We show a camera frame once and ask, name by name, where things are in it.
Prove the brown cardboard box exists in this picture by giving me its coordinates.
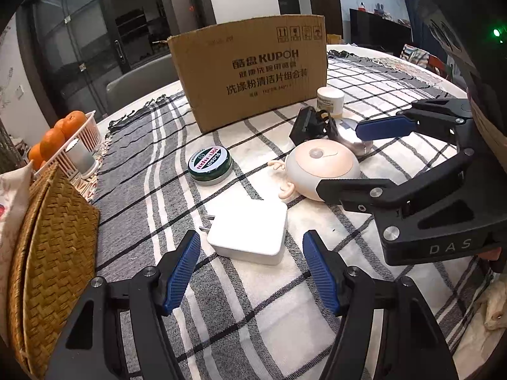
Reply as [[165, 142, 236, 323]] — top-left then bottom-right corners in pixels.
[[166, 15, 329, 134]]

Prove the black razor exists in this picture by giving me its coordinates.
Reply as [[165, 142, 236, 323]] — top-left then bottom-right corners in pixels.
[[289, 107, 337, 147]]

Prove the round doll head toy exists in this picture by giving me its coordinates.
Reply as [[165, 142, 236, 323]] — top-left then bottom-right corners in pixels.
[[269, 139, 362, 202]]

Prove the dark wooden panel door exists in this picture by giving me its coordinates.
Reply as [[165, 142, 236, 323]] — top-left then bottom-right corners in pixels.
[[305, 0, 342, 44]]

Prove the white printed table cover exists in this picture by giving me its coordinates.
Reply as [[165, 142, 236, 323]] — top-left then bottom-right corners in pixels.
[[0, 162, 32, 337]]

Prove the shiny silver metal tool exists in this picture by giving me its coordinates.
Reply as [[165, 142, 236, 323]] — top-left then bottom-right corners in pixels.
[[328, 118, 373, 156]]

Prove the orange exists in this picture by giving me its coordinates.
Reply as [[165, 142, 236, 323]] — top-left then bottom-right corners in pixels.
[[28, 144, 45, 171], [40, 127, 66, 161], [55, 111, 88, 135]]

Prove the patterned table mat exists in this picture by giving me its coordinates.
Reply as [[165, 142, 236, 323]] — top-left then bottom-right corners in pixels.
[[372, 53, 434, 77]]

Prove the grey dining chair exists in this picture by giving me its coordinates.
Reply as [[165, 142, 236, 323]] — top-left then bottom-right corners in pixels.
[[106, 53, 179, 115]]

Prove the white power adapter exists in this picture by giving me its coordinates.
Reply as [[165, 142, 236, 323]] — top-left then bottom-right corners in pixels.
[[198, 198, 288, 266]]

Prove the green round tin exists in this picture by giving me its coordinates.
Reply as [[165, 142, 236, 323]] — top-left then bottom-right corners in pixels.
[[187, 145, 234, 186]]

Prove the small white jar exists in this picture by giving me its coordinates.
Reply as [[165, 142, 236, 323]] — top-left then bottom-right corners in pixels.
[[316, 87, 344, 118]]

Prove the black television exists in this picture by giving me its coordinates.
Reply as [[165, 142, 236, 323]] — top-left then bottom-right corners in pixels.
[[349, 8, 413, 57]]

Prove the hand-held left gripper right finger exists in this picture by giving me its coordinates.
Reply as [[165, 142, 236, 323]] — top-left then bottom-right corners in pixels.
[[302, 230, 450, 380]]

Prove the white plastic fruit basket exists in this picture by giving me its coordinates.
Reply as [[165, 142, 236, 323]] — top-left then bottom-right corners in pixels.
[[32, 110, 101, 191]]

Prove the dark sliding glass door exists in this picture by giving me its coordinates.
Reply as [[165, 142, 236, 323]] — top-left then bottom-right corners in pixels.
[[20, 0, 222, 119]]

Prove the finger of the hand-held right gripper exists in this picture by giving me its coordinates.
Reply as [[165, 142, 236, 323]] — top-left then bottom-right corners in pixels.
[[355, 98, 475, 156], [316, 148, 486, 242]]

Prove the checked fabric bag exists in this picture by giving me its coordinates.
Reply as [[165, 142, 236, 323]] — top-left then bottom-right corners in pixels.
[[400, 43, 441, 73]]

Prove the grey plaid tablecloth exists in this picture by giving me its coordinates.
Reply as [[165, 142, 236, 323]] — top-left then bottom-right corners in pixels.
[[93, 49, 500, 380]]

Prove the small white cylinder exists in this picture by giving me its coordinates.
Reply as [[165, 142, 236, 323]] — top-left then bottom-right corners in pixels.
[[65, 139, 98, 179]]

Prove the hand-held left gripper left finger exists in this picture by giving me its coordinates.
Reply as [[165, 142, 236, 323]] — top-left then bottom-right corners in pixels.
[[43, 230, 202, 380]]

